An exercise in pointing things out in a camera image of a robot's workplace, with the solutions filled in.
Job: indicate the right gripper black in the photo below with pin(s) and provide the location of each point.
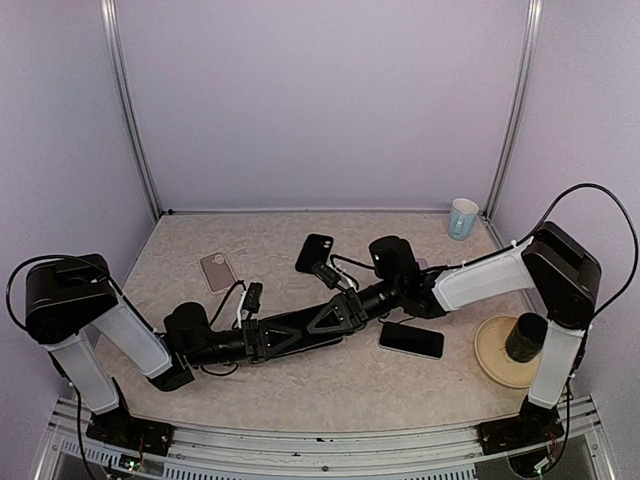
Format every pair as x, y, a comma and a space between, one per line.
345, 306

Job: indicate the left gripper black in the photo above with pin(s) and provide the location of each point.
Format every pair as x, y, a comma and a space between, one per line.
251, 329

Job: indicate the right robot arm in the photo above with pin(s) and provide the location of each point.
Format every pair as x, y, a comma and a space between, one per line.
549, 269

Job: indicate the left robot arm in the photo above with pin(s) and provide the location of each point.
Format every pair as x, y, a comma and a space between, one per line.
65, 296

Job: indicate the white-edged phone screen up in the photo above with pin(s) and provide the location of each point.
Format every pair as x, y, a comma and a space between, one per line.
411, 340

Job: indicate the pink phone case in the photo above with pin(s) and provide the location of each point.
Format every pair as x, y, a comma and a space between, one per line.
217, 272

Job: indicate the beige plate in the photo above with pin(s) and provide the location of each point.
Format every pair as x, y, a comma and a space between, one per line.
490, 350

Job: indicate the light blue mug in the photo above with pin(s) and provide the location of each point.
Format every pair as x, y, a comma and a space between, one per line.
462, 218

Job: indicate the dark green mug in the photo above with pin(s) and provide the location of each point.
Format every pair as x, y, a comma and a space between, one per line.
525, 340

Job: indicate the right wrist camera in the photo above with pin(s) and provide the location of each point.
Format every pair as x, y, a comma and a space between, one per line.
334, 279

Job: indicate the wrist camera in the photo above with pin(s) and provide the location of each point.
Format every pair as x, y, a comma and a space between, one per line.
334, 279
249, 303

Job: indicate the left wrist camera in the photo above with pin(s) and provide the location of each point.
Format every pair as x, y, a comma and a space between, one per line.
249, 303

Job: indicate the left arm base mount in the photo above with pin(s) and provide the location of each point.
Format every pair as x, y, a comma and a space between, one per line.
119, 428

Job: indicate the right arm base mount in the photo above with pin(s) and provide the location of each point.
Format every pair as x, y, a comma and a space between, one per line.
531, 426

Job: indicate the right aluminium frame post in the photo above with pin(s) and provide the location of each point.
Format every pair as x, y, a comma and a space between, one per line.
524, 71

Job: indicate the aluminium frame post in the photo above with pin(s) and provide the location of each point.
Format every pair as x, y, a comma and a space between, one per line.
109, 16
524, 71

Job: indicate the left aluminium frame post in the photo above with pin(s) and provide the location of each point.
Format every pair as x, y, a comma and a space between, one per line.
109, 16

